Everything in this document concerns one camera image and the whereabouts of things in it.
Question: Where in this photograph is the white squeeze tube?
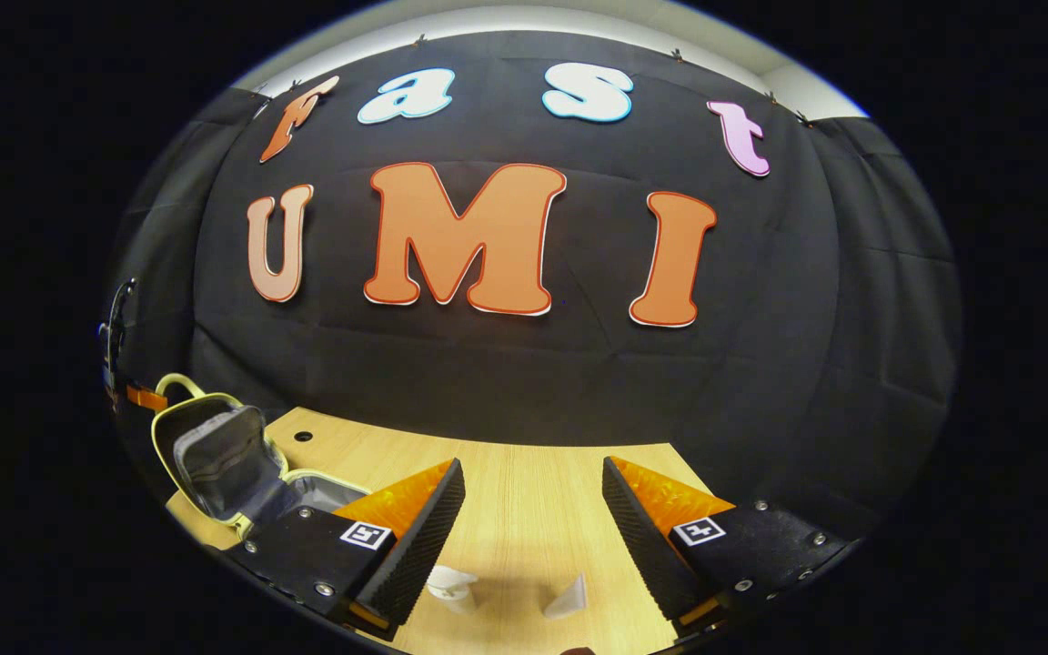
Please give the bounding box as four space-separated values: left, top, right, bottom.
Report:
542 573 589 621

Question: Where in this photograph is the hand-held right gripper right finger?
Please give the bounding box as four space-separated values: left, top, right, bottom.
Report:
601 456 852 624

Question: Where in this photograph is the black backdrop cloth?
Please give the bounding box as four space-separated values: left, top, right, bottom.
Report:
106 32 962 547

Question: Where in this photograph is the pale yellow suitcase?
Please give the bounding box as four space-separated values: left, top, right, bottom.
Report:
149 373 370 539

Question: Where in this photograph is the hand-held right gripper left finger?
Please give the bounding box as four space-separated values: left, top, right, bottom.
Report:
231 458 468 630

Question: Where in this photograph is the white pump bottle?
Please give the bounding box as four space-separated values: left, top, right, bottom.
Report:
426 564 479 615

